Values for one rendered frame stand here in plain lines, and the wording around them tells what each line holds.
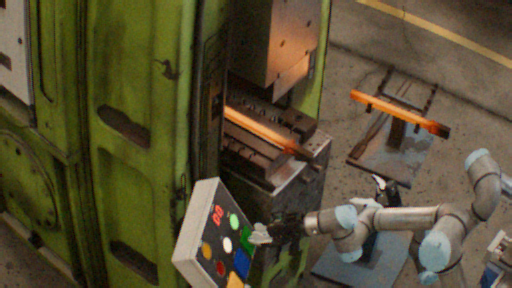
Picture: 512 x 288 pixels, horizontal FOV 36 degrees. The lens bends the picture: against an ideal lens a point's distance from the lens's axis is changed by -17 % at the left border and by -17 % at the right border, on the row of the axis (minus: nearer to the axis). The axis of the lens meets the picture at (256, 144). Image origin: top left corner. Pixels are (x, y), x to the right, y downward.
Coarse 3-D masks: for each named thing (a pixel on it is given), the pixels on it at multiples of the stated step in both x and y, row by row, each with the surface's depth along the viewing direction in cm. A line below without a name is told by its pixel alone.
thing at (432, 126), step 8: (352, 96) 335; (360, 96) 334; (368, 96) 334; (376, 104) 332; (384, 104) 332; (392, 112) 331; (400, 112) 329; (408, 112) 330; (408, 120) 329; (416, 120) 327; (424, 120) 327; (432, 120) 327; (424, 128) 327; (432, 128) 326; (440, 128) 324; (448, 128) 324; (440, 136) 326; (448, 136) 325
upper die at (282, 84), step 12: (300, 60) 294; (228, 72) 296; (288, 72) 291; (300, 72) 299; (240, 84) 296; (252, 84) 292; (276, 84) 287; (288, 84) 295; (264, 96) 292; (276, 96) 292
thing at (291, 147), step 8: (232, 112) 327; (240, 120) 324; (248, 120) 324; (256, 128) 322; (264, 128) 322; (264, 136) 321; (272, 136) 319; (280, 136) 320; (280, 144) 318; (288, 144) 316; (296, 144) 317; (288, 152) 318; (296, 152) 316; (304, 152) 314; (304, 160) 315; (312, 160) 315
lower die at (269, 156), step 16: (240, 112) 329; (256, 112) 330; (224, 128) 323; (240, 128) 324; (272, 128) 325; (224, 144) 319; (240, 144) 320; (256, 144) 319; (272, 144) 318; (240, 160) 318; (256, 160) 315; (272, 160) 315
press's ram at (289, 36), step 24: (240, 0) 266; (264, 0) 260; (288, 0) 266; (312, 0) 280; (240, 24) 272; (264, 24) 266; (288, 24) 274; (312, 24) 289; (240, 48) 278; (264, 48) 272; (288, 48) 282; (312, 48) 298; (240, 72) 285; (264, 72) 278
